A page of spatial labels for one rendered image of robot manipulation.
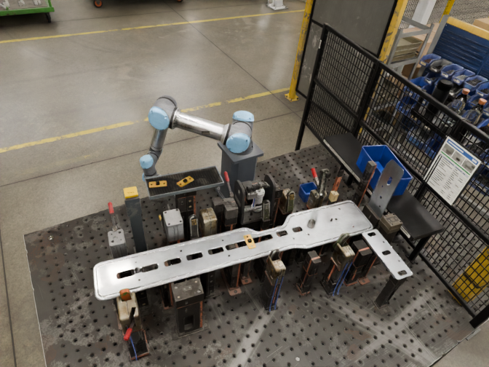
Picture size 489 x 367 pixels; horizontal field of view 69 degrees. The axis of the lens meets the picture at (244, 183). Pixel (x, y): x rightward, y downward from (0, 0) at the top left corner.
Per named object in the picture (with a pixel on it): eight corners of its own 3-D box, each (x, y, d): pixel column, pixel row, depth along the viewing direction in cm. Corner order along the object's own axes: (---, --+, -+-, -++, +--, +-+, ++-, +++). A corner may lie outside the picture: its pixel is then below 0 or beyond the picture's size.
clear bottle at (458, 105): (447, 129, 182) (466, 93, 168) (437, 121, 186) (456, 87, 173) (456, 127, 184) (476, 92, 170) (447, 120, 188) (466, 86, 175)
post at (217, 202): (212, 253, 201) (214, 204, 174) (209, 247, 204) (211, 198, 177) (220, 251, 203) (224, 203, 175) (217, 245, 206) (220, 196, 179)
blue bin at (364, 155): (378, 197, 198) (386, 180, 190) (354, 162, 220) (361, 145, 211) (404, 195, 202) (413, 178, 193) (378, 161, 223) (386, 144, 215)
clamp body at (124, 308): (129, 365, 155) (116, 328, 130) (124, 333, 164) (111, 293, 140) (153, 357, 158) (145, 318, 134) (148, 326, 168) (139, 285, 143)
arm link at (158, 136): (164, 84, 194) (147, 148, 227) (157, 93, 186) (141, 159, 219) (183, 92, 196) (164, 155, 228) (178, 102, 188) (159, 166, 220)
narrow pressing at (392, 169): (379, 218, 191) (404, 171, 168) (367, 204, 198) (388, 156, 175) (380, 218, 191) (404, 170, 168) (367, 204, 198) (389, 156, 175)
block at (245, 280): (242, 285, 188) (247, 253, 168) (234, 265, 197) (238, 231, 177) (252, 282, 190) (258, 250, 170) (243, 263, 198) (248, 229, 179)
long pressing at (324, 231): (96, 309, 142) (95, 307, 141) (92, 263, 157) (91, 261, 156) (375, 229, 186) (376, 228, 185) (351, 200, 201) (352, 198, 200)
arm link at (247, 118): (253, 129, 208) (255, 108, 198) (250, 143, 198) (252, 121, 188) (233, 126, 208) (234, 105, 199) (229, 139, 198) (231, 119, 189)
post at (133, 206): (135, 257, 195) (124, 201, 165) (133, 246, 200) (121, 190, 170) (149, 253, 197) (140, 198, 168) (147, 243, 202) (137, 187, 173)
